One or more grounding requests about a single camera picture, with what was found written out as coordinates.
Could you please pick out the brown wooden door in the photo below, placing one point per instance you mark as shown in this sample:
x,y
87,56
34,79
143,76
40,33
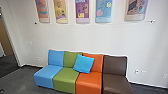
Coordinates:
x,y
5,40

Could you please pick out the blue square cushion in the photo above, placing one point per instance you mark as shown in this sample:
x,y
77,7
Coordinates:
x,y
83,63

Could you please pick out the green sofa seat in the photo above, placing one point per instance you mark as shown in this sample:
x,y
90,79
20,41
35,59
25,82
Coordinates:
x,y
66,80

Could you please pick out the orange sofa seat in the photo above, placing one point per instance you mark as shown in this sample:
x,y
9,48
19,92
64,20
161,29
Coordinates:
x,y
89,85

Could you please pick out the blue sofa seat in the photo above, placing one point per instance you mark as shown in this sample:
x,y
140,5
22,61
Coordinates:
x,y
46,75

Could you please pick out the light blue wall poster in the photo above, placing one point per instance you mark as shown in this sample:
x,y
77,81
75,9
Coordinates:
x,y
103,11

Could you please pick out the yellow wall poster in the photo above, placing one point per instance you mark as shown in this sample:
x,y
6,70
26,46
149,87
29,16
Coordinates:
x,y
60,11

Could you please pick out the white light switch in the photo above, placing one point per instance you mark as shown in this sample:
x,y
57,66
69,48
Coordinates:
x,y
30,42

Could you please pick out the pink and orange wall poster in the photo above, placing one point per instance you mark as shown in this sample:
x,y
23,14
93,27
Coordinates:
x,y
42,11

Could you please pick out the beige and pink wall poster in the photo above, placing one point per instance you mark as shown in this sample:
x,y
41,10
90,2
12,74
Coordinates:
x,y
136,10

